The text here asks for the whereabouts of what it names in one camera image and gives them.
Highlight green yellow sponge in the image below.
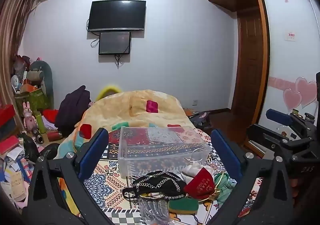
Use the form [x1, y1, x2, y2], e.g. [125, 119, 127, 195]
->
[168, 196, 199, 215]

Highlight gold ring bangle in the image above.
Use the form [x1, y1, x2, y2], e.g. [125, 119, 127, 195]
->
[203, 172, 227, 202]

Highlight dark purple coat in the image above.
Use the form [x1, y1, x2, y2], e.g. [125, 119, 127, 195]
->
[54, 85, 91, 138]

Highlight wall-mounted black television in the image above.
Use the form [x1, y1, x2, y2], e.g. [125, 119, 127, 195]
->
[87, 0, 147, 32]

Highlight mint green cloth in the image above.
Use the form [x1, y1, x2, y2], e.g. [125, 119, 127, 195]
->
[216, 172, 237, 207]

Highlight red fabric pouch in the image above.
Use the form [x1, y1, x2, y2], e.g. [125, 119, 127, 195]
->
[183, 167, 216, 200]

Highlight white cloth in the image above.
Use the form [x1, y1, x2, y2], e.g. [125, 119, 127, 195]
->
[181, 163, 214, 183]

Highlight black plastic bag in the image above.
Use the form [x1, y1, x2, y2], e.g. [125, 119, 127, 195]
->
[17, 132, 41, 163]

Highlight red thermos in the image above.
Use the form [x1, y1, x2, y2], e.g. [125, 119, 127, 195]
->
[47, 130, 62, 142]

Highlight red box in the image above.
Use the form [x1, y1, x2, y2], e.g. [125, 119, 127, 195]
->
[0, 104, 22, 141]

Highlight white sliding wardrobe door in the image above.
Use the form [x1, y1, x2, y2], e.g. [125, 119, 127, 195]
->
[257, 0, 320, 129]

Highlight black monitor cable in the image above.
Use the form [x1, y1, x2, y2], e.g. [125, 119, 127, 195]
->
[114, 53, 126, 69]

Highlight yellow patchwork quilt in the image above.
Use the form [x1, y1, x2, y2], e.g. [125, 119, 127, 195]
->
[53, 89, 193, 161]

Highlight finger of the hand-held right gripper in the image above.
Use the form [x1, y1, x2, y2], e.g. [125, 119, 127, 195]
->
[265, 109, 300, 128]
[246, 124, 292, 152]

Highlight black chain-trimmed bag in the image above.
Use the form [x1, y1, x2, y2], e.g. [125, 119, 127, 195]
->
[122, 170, 187, 201]

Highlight green bottle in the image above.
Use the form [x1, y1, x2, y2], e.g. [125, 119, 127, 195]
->
[35, 112, 47, 134]

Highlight pink rabbit doll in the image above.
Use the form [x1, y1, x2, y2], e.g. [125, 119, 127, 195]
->
[22, 101, 37, 133]

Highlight pink heart stickers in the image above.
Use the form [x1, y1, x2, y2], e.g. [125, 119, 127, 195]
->
[282, 77, 318, 112]

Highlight pile of papers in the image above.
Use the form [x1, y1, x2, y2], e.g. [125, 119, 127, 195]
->
[0, 140, 36, 212]

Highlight purple floor clutter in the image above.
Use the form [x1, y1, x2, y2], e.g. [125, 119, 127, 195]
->
[183, 107, 213, 128]

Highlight green gift bag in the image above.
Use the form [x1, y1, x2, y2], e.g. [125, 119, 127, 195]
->
[14, 87, 50, 116]

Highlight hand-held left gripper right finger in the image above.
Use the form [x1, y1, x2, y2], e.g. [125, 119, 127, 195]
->
[207, 129, 293, 225]

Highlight grey plush toy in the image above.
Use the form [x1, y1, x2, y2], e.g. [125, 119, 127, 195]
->
[27, 60, 54, 110]

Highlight brown wooden door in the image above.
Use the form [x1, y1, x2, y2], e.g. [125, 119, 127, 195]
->
[229, 12, 266, 116]

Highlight silver ring hoop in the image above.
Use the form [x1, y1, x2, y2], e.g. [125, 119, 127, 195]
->
[184, 148, 203, 163]

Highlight clear plastic storage box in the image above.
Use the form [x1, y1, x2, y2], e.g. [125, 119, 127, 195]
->
[118, 126, 212, 179]

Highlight clear plastic bag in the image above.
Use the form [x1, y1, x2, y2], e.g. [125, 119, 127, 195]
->
[137, 196, 173, 225]

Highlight red cloth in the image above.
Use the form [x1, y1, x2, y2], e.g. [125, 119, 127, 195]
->
[42, 109, 60, 124]

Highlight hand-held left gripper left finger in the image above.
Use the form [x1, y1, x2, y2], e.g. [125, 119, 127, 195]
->
[22, 128, 109, 225]

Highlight patterned bed sheet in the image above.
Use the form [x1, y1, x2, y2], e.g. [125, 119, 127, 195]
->
[57, 127, 263, 225]

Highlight small black wall monitor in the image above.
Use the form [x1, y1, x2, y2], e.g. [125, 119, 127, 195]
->
[98, 31, 132, 55]

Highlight striped brown curtain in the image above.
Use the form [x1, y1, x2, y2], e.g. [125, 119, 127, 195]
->
[0, 0, 42, 106]

